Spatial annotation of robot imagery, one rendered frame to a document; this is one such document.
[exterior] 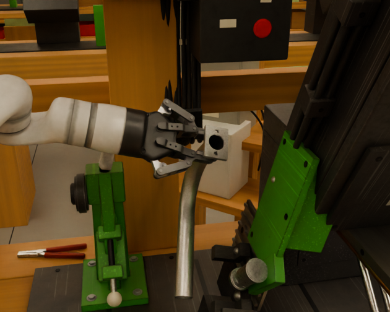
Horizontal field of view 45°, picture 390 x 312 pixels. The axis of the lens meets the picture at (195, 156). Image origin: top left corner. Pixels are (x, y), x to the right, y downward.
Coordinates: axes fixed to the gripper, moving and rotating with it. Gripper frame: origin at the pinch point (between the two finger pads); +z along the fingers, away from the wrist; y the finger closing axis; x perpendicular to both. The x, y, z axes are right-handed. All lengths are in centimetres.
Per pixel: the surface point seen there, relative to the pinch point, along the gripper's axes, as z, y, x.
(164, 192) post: 1.2, 1.1, 32.5
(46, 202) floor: -27, 50, 249
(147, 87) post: -7.9, 17.8, 16.5
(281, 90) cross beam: 24.8, 26.7, 20.4
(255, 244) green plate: 11.5, -13.9, 5.5
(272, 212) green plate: 11.5, -9.9, -1.0
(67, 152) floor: -19, 107, 306
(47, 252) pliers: -22, -13, 48
